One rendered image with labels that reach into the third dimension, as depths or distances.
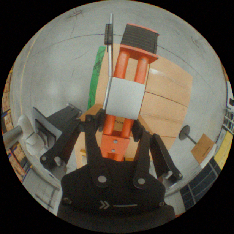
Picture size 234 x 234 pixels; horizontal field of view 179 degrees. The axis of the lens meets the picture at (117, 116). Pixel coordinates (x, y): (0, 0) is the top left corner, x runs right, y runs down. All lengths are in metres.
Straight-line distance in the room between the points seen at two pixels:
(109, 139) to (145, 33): 0.24
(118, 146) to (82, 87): 1.23
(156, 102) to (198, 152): 1.14
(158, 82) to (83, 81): 1.04
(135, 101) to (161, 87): 0.65
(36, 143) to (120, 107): 0.82
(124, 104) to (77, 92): 1.27
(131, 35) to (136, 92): 0.12
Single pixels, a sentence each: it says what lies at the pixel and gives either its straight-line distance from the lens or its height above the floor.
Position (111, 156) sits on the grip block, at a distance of 0.26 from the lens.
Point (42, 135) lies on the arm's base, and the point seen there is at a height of 0.80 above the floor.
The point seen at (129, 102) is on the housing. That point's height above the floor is 1.09.
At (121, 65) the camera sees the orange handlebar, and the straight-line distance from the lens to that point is 0.16.
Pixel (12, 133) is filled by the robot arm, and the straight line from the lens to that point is 0.71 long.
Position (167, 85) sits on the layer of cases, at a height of 0.54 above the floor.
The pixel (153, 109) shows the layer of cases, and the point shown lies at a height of 0.54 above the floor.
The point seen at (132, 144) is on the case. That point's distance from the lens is 0.38.
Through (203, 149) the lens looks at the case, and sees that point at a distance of 1.54.
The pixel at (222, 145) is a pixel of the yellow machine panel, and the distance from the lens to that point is 7.31.
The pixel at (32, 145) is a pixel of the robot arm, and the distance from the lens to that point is 0.86.
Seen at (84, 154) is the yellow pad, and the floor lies 0.97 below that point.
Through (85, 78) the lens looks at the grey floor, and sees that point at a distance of 1.34.
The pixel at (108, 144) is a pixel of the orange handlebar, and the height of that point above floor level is 1.09.
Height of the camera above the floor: 1.24
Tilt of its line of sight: 70 degrees down
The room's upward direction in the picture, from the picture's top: 180 degrees counter-clockwise
